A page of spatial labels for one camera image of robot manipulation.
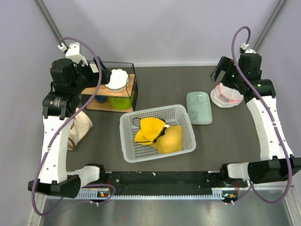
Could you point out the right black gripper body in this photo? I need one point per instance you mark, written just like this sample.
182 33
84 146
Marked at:
232 76

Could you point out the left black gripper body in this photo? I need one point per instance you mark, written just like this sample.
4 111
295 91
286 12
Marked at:
89 78

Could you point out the cream capybara laundry bag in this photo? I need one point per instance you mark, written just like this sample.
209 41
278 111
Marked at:
80 127

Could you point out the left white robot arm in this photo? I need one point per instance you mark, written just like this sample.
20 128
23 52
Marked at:
80 69

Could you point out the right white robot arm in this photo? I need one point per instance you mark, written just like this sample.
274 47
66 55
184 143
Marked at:
244 83

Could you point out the white mesh laundry bag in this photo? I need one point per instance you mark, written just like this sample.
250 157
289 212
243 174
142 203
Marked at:
225 97

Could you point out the yellow bra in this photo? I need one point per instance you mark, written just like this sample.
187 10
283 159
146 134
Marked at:
158 134

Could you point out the white scalloped plate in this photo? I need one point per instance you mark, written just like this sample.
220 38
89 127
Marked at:
118 81

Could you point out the blue bowl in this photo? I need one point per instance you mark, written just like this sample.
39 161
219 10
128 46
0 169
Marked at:
101 99

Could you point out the green plate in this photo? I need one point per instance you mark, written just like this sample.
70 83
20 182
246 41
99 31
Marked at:
121 103

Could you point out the light blue rectangular plate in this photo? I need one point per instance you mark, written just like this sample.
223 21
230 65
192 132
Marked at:
199 108

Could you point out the white plastic basket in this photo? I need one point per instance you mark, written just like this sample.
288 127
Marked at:
172 114

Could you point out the black wire wooden shelf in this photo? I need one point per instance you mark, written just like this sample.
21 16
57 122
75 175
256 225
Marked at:
103 91

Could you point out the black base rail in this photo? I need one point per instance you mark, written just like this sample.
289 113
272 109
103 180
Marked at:
168 182

